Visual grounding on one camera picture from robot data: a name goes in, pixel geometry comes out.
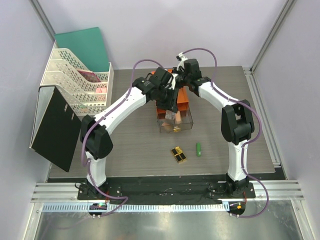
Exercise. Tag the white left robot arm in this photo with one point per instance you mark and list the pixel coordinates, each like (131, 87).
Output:
(95, 134)

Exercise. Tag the clear drawer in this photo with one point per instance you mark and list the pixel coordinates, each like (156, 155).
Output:
(170, 122)
(182, 107)

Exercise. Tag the pink magazine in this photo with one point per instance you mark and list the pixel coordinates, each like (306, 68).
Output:
(90, 76)

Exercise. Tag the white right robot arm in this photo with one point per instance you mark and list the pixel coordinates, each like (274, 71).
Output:
(237, 123)

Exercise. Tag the teal folder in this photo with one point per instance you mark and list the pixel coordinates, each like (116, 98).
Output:
(88, 45)

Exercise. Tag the pink sticky notes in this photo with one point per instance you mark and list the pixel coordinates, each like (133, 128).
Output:
(101, 90)

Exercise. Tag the green lipstick tube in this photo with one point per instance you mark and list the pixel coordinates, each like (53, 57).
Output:
(198, 149)

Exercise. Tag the clear blue label bottle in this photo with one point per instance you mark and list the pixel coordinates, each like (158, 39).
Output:
(170, 115)

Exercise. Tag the white mesh file organizer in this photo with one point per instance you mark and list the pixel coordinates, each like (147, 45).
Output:
(62, 71)

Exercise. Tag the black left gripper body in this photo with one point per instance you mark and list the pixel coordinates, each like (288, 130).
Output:
(165, 91)

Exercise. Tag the black binder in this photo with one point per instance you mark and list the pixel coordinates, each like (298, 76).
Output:
(56, 128)

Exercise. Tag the white slotted cable duct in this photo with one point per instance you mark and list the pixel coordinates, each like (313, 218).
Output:
(98, 207)

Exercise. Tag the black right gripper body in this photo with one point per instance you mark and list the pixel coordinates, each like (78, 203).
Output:
(183, 79)

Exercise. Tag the orange drawer cabinet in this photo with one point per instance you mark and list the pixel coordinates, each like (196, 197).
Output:
(182, 96)

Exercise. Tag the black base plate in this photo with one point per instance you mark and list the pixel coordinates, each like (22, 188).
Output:
(163, 190)

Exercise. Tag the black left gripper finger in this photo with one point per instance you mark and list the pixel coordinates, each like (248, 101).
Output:
(174, 106)
(163, 104)

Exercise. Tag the gold black lipstick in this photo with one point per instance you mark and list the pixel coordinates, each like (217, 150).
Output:
(180, 158)
(176, 151)

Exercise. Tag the peach foundation bottle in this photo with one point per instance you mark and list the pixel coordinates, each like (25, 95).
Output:
(165, 124)
(178, 118)

